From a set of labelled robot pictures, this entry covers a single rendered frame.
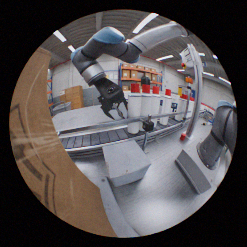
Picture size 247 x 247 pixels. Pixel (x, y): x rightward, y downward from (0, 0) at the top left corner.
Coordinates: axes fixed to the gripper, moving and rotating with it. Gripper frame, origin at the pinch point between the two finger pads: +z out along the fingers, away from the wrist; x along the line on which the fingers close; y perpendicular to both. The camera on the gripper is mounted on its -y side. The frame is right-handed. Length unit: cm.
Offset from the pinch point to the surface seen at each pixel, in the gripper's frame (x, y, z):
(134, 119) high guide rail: -2.7, -4.1, -1.2
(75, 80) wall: 77, 468, -156
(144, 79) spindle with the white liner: -33.5, 25.7, -5.3
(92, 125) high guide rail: 9.4, -4.1, -8.4
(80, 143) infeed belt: 19.7, -1.6, -5.0
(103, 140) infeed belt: 11.3, -2.2, -0.2
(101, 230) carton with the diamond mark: 13.6, -31.4, -7.7
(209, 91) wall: -781, 19, 262
